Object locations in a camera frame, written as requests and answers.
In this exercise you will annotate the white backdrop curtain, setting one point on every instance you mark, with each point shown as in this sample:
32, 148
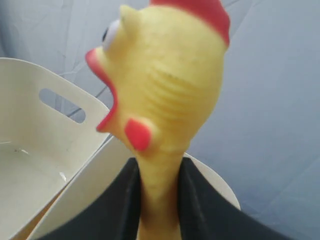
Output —
264, 135

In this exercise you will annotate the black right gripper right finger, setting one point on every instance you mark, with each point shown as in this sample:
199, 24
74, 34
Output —
204, 214

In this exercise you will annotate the small yellow rubber chicken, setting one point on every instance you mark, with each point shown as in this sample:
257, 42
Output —
164, 67

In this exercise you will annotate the cream bin marked X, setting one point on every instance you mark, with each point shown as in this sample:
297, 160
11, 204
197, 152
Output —
53, 163

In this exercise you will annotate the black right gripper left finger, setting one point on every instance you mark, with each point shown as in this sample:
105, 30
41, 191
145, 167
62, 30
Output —
114, 215

